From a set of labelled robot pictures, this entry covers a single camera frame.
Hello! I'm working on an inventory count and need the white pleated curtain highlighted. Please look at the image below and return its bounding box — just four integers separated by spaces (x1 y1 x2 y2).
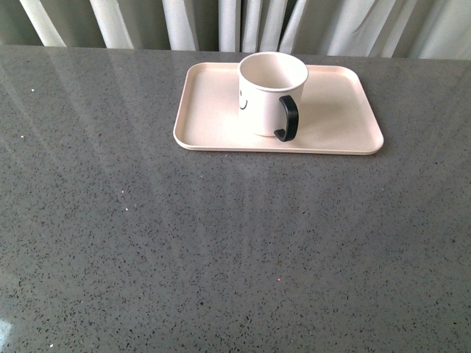
1 0 470 60

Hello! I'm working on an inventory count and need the cream rectangular tray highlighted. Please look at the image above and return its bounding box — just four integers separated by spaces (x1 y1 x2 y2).
174 63 384 155

